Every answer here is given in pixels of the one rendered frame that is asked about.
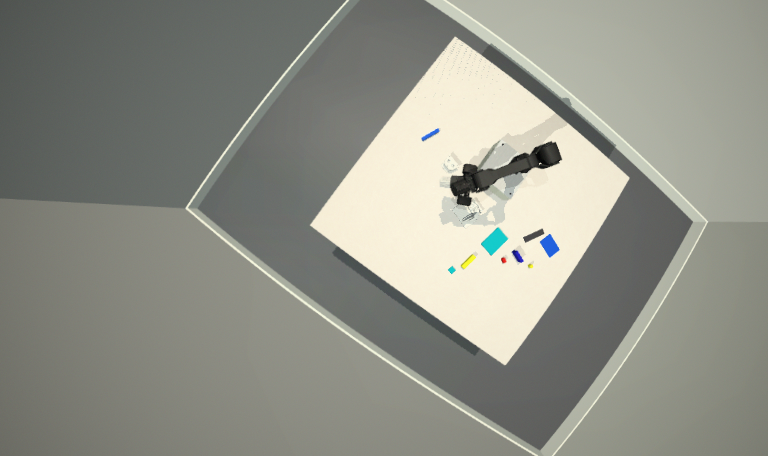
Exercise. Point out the yellow rectangular bar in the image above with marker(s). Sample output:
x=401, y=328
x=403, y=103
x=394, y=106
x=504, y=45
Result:
x=468, y=261

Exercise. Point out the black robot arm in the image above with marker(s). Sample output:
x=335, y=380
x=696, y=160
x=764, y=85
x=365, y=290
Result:
x=548, y=154

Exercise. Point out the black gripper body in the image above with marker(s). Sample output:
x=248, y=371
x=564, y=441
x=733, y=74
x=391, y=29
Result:
x=464, y=199

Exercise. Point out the dark grey flat bar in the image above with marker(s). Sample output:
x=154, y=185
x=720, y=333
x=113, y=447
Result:
x=533, y=235

